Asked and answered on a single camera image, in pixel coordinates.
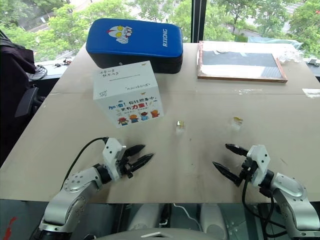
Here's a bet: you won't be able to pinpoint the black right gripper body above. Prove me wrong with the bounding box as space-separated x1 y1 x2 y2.
239 156 256 181

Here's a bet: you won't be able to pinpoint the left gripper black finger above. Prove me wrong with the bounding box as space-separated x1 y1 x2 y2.
131 153 155 174
126 144 146 159

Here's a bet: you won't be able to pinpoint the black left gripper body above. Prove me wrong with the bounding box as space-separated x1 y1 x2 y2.
115 149 135 179

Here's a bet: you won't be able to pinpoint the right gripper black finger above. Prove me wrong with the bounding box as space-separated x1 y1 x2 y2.
224 143 250 158
212 161 242 187

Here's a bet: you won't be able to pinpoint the white printed cardboard box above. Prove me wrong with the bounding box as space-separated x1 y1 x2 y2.
92 60 168 129

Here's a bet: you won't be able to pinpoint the small clear plastic cube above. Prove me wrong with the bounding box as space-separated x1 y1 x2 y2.
175 120 187 134
228 116 244 131

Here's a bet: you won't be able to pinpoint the white rounded robot leg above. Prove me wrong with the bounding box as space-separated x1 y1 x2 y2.
129 203 166 231
199 203 229 239

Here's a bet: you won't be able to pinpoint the wooden framed blackboard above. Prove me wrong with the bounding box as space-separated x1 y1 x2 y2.
196 40 289 83

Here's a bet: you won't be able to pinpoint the blue padded cartoon cushion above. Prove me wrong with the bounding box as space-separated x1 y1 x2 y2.
85 17 184 75

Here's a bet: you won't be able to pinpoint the clear plastic wrap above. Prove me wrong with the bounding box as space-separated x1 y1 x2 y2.
247 36 305 64

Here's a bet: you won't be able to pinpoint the black office chair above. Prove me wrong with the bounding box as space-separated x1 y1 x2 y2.
0 28 47 119

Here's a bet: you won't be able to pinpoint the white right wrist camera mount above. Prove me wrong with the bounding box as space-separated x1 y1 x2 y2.
246 144 272 188

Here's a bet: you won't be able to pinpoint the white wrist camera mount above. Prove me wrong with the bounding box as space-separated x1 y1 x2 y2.
246 144 272 188
102 137 127 181

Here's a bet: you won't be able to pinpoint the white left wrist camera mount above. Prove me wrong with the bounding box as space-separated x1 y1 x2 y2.
102 137 127 181

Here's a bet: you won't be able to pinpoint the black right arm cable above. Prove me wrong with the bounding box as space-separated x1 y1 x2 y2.
240 172 289 238

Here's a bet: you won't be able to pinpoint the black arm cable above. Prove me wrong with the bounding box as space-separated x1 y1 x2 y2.
240 172 289 238
61 136 111 187

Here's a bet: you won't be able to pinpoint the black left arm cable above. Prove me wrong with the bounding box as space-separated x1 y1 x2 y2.
61 136 111 187

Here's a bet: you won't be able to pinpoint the thin white cable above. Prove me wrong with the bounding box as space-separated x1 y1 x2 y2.
172 203 199 224

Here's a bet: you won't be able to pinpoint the black tangled cables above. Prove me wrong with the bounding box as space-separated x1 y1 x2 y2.
28 63 49 81

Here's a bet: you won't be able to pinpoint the black window frame post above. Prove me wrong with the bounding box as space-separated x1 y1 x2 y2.
190 0 207 44

